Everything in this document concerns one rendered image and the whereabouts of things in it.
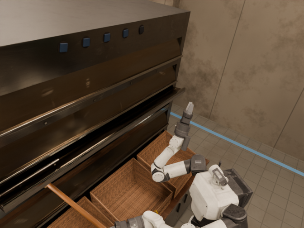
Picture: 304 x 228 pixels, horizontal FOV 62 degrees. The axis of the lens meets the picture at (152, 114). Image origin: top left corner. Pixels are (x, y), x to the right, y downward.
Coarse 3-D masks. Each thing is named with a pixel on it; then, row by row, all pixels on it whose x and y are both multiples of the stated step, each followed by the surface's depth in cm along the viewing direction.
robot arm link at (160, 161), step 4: (164, 152) 161; (160, 156) 162; (164, 156) 161; (168, 156) 160; (156, 160) 164; (160, 160) 162; (164, 160) 161; (152, 164) 166; (156, 164) 163; (160, 164) 162; (164, 164) 163; (152, 168) 164; (156, 168) 163; (160, 168) 165; (152, 172) 163
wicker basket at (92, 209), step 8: (80, 200) 191; (88, 200) 193; (72, 208) 186; (88, 208) 197; (96, 208) 191; (64, 216) 180; (72, 216) 187; (80, 216) 194; (96, 216) 196; (104, 216) 188; (56, 224) 175; (64, 224) 182; (72, 224) 188; (80, 224) 195; (88, 224) 203; (104, 224) 194; (112, 224) 186
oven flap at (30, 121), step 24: (168, 48) 217; (72, 72) 141; (96, 72) 155; (120, 72) 172; (144, 72) 190; (0, 96) 111; (24, 96) 120; (48, 96) 130; (72, 96) 142; (0, 120) 112; (24, 120) 121
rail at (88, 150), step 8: (184, 88) 244; (160, 104) 213; (136, 120) 189; (120, 128) 177; (112, 136) 169; (96, 144) 159; (88, 152) 154; (72, 160) 145; (64, 168) 141; (48, 176) 133; (40, 184) 130; (24, 192) 123; (8, 200) 118; (16, 200) 120
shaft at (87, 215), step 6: (48, 186) 155; (54, 186) 155; (54, 192) 153; (60, 192) 152; (66, 198) 149; (72, 204) 146; (78, 210) 144; (84, 210) 144; (84, 216) 142; (90, 216) 141; (96, 222) 139
